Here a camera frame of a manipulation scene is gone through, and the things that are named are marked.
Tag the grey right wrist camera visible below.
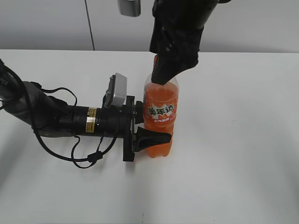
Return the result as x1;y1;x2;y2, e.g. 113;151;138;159
117;0;141;17

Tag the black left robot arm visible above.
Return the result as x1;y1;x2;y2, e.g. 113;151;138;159
0;63;171;162

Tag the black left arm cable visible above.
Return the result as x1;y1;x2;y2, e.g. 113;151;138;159
0;59;117;168

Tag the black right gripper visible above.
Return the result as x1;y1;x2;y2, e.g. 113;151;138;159
149;0;219;85

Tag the orange Mirinda soda bottle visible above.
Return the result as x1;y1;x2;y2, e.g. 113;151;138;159
142;54;180;159

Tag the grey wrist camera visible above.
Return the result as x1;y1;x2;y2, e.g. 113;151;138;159
117;0;141;17
103;73;127;108

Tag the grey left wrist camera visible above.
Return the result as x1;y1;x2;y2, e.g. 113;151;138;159
103;73;127;108

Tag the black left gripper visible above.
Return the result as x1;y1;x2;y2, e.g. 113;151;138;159
96;96;172;162

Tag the orange bottle cap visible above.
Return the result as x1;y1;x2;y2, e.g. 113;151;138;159
152;54;158;73

